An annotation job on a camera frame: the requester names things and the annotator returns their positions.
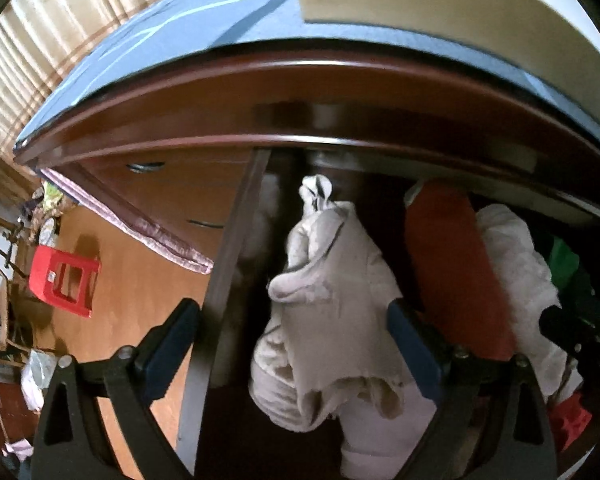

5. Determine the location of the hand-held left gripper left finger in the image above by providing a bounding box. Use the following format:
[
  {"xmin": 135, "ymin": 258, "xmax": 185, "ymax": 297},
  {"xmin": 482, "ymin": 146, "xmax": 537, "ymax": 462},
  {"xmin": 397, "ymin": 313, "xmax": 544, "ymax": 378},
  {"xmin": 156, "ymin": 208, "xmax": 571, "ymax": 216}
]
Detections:
[{"xmin": 32, "ymin": 299, "xmax": 201, "ymax": 480}]

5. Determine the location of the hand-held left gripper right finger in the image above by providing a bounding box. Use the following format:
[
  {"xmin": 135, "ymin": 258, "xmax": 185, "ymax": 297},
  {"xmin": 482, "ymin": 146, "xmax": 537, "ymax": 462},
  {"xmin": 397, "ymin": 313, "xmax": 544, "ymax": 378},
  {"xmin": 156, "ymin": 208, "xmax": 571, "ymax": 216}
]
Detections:
[{"xmin": 386, "ymin": 300, "xmax": 559, "ymax": 480}]

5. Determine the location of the beige underwear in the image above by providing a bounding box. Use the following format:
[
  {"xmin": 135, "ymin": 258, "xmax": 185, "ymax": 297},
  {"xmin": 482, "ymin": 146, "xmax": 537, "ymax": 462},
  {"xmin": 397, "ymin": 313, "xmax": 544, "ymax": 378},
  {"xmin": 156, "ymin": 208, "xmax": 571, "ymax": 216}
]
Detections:
[{"xmin": 249, "ymin": 200, "xmax": 438, "ymax": 480}]

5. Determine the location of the red garment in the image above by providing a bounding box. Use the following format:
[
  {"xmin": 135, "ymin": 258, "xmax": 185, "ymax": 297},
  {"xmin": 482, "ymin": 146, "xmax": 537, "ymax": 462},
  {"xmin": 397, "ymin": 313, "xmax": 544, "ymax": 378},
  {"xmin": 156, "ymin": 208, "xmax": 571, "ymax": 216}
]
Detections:
[{"xmin": 404, "ymin": 180, "xmax": 518, "ymax": 361}]

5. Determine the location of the green garment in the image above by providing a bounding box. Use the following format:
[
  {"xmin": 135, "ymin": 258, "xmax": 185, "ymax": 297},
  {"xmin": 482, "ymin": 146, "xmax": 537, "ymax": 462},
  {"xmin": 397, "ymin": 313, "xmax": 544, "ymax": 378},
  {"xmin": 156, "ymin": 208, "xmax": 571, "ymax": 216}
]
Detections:
[{"xmin": 547, "ymin": 235, "xmax": 593, "ymax": 296}]

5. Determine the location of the white cloth with dark trim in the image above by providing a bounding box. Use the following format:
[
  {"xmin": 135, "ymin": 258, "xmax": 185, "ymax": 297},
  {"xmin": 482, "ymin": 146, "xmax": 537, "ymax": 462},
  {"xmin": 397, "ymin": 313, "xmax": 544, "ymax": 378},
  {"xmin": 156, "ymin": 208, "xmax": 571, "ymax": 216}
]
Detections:
[{"xmin": 298, "ymin": 175, "xmax": 335, "ymax": 213}]

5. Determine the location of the red plastic stool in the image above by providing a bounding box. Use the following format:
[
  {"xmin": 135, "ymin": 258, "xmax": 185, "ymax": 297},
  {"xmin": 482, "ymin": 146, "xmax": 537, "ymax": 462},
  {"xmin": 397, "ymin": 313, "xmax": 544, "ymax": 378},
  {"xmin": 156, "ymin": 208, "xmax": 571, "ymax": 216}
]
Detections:
[{"xmin": 28, "ymin": 245, "xmax": 102, "ymax": 318}]

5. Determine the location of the white fluffy garment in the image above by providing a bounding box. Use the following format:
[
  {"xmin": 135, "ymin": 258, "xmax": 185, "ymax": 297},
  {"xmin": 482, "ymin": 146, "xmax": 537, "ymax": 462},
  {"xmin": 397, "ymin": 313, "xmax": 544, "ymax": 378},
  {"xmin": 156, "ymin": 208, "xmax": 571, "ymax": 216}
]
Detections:
[{"xmin": 475, "ymin": 204, "xmax": 583, "ymax": 401}]

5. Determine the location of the white plastic bag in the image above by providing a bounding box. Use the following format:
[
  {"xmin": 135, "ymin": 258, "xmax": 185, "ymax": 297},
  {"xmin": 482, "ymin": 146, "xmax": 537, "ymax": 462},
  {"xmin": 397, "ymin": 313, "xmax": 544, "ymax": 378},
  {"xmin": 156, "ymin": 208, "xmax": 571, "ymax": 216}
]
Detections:
[{"xmin": 20, "ymin": 350, "xmax": 61, "ymax": 413}]

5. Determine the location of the dark garment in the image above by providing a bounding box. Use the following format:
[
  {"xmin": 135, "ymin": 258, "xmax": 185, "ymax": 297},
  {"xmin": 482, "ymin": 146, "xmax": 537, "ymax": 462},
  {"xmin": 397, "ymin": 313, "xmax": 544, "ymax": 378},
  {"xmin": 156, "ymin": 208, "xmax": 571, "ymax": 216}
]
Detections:
[{"xmin": 537, "ymin": 280, "xmax": 600, "ymax": 361}]

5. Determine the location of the small red cloth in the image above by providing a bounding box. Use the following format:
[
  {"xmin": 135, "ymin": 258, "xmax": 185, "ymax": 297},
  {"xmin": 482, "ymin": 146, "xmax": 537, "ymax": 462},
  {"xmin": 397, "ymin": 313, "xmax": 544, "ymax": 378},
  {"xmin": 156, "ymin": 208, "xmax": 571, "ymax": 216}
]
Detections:
[{"xmin": 547, "ymin": 392, "xmax": 593, "ymax": 453}]

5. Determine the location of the brown wooden dresser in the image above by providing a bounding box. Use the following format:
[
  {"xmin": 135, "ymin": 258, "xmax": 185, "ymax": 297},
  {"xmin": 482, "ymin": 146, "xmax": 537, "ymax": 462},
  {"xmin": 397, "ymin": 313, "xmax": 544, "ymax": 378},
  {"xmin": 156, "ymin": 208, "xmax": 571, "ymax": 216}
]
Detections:
[{"xmin": 12, "ymin": 37, "xmax": 600, "ymax": 281}]

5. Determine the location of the blue dresser cloth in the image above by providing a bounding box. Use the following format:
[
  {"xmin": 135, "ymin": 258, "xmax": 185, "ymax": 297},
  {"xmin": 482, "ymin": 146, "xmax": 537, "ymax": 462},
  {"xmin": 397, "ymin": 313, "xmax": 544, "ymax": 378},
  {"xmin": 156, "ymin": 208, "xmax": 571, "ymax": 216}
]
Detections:
[{"xmin": 12, "ymin": 0, "xmax": 581, "ymax": 161}]

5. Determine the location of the striped curtain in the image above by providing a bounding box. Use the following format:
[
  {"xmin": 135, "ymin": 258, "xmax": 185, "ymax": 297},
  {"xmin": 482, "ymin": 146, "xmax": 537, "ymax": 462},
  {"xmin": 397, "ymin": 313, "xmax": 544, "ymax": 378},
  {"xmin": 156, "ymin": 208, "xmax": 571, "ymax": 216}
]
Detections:
[{"xmin": 0, "ymin": 0, "xmax": 193, "ymax": 161}]

